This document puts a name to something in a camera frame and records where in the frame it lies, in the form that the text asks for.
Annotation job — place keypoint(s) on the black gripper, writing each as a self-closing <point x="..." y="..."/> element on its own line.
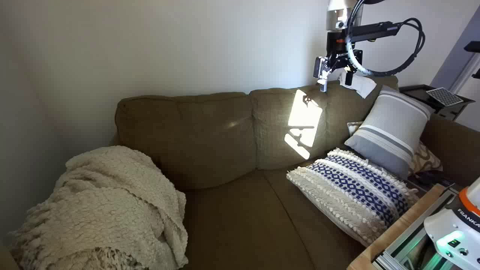
<point x="339" y="47"/>

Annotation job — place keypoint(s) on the grey striped pillow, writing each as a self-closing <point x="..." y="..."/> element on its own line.
<point x="395" y="129"/>

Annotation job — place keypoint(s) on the blue white patterned pillow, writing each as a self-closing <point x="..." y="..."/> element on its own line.
<point x="350" y="189"/>

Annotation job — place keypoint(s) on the grey shelving upright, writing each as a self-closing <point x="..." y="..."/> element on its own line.
<point x="452" y="60"/>

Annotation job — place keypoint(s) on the beige patterned pillow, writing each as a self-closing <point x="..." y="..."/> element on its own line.
<point x="428" y="161"/>

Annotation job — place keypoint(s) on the dark side table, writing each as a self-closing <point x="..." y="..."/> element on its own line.
<point x="422" y="99"/>

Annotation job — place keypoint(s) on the grey flat pad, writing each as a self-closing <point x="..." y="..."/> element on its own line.
<point x="444" y="96"/>

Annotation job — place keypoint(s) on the brown fabric sofa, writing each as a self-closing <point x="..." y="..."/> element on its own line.
<point x="210" y="135"/>

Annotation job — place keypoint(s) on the wooden table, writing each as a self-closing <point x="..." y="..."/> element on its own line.
<point x="399" y="230"/>

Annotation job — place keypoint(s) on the cream knitted blanket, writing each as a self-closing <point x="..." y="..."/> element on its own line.
<point x="99" y="210"/>

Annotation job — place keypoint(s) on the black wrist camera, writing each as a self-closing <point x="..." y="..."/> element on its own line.
<point x="375" y="30"/>

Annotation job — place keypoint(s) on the aluminium frame rail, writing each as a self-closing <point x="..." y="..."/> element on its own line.
<point x="399" y="249"/>

